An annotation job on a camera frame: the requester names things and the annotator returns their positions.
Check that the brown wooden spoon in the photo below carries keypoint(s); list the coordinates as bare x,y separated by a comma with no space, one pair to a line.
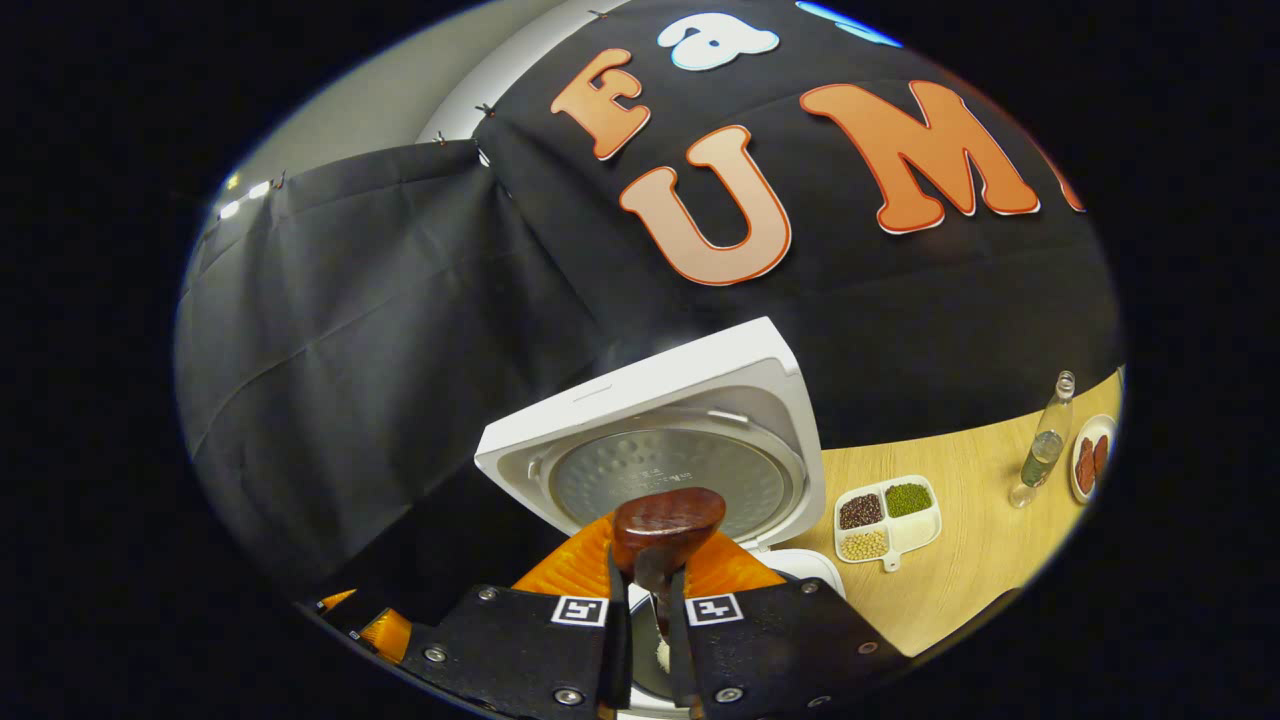
668,520

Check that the pile of yellow soybeans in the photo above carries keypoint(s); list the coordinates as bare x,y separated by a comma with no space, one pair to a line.
864,545

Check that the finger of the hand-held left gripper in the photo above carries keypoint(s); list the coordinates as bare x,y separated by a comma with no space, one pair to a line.
390,635

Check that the white round plate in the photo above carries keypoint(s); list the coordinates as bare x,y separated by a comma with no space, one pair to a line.
1078,425

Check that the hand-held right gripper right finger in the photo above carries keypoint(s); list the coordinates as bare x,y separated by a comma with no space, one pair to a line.
770,655

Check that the clear plastic water bottle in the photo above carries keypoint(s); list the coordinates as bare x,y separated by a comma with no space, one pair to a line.
1045,450

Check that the pile of green beans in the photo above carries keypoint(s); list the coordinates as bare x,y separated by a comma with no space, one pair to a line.
908,499

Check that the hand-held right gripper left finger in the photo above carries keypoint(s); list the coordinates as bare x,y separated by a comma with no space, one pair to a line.
520,655

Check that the row of black cloth clips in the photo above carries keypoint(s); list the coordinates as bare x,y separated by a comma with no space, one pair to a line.
485,108

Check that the red meat piece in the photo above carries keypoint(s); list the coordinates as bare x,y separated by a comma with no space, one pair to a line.
1101,455
1085,468

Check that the white divided bean dish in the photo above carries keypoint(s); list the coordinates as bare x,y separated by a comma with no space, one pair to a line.
915,530

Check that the pile of red beans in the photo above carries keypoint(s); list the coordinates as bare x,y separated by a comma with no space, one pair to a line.
860,511

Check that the ceiling light panel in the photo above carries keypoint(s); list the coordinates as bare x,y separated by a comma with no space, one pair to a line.
259,189

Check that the white rice cooker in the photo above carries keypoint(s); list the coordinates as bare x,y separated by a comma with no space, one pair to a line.
660,400

